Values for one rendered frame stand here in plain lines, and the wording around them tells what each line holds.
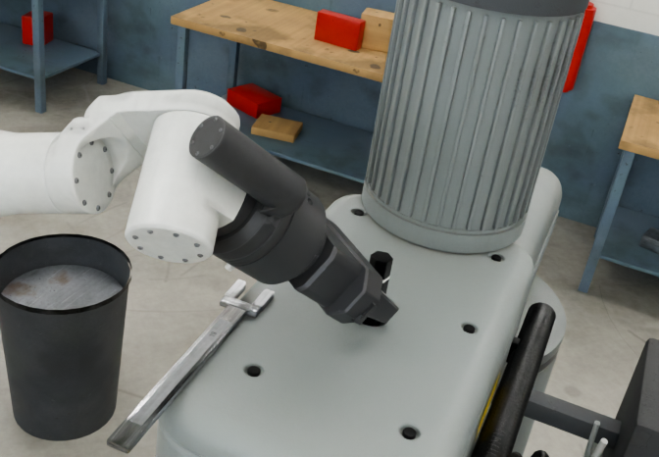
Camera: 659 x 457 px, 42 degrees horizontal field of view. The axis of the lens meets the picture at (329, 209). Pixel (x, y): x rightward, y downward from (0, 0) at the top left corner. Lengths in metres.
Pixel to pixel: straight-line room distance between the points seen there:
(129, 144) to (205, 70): 5.23
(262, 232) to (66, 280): 2.64
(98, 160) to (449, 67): 0.38
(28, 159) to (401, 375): 0.37
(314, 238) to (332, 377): 0.14
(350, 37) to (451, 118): 3.86
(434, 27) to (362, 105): 4.61
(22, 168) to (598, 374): 3.66
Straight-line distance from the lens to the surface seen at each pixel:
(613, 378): 4.18
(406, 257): 0.95
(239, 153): 0.60
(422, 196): 0.95
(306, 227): 0.69
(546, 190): 1.50
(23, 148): 0.70
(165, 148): 0.63
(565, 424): 1.22
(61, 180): 0.67
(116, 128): 0.68
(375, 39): 4.80
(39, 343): 3.05
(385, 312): 0.80
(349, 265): 0.73
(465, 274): 0.94
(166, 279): 4.17
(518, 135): 0.93
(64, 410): 3.26
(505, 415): 0.90
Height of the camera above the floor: 2.38
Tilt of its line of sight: 29 degrees down
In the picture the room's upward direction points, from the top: 9 degrees clockwise
